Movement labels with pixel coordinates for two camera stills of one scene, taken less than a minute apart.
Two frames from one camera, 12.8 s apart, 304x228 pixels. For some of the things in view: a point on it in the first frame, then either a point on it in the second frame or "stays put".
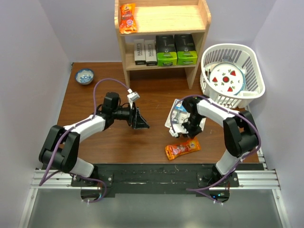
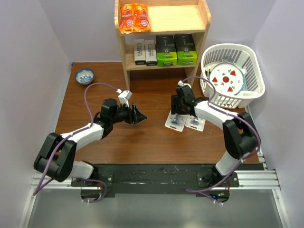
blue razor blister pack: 179,114 stays put
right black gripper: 192,134 → 175,108
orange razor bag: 128,22 stays put
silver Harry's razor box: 139,54 stays put
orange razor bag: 173,151 → 140,18
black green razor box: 166,50 stays put
